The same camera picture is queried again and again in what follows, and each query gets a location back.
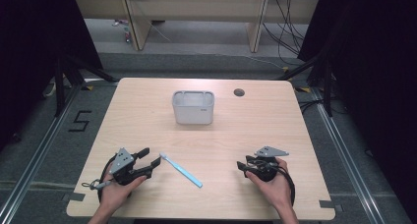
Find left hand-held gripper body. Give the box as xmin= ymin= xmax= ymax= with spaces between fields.
xmin=108 ymin=147 xmax=152 ymax=187

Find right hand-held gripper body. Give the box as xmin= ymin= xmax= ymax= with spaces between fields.
xmin=245 ymin=145 xmax=290 ymax=183

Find person's right hand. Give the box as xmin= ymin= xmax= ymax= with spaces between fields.
xmin=245 ymin=157 xmax=293 ymax=213

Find person's left hand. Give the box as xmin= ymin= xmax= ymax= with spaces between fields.
xmin=98 ymin=175 xmax=148 ymax=212

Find light blue toothbrush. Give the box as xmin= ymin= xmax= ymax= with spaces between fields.
xmin=159 ymin=152 xmax=204 ymax=189

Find grey tape piece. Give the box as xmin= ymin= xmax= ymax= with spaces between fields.
xmin=61 ymin=192 xmax=87 ymax=202
xmin=319 ymin=199 xmax=343 ymax=213

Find white plastic container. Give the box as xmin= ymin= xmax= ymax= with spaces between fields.
xmin=171 ymin=89 xmax=215 ymax=126

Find black metal stand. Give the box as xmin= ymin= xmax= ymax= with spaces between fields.
xmin=53 ymin=52 xmax=120 ymax=118
xmin=276 ymin=51 xmax=334 ymax=118

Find small colourful floor clutter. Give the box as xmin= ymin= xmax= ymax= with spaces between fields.
xmin=111 ymin=19 xmax=133 ymax=44

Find black curtain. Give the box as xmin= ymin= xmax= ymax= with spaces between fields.
xmin=297 ymin=0 xmax=417 ymax=215
xmin=0 ymin=0 xmax=103 ymax=151

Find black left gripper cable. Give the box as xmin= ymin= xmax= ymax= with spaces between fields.
xmin=97 ymin=153 xmax=118 ymax=203

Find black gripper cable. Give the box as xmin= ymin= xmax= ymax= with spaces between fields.
xmin=97 ymin=153 xmax=118 ymax=203
xmin=277 ymin=166 xmax=297 ymax=207

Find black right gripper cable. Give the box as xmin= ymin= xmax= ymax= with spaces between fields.
xmin=277 ymin=166 xmax=297 ymax=207

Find grey cable plug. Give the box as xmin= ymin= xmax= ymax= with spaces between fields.
xmin=81 ymin=179 xmax=113 ymax=191

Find aluminium floor rail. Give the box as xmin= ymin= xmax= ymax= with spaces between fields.
xmin=309 ymin=85 xmax=386 ymax=224
xmin=0 ymin=83 xmax=83 ymax=224

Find bundle of black floor cables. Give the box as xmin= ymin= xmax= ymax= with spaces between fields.
xmin=262 ymin=0 xmax=311 ymax=67

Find light wooden desk frame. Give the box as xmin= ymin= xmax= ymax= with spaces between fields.
xmin=73 ymin=0 xmax=321 ymax=54

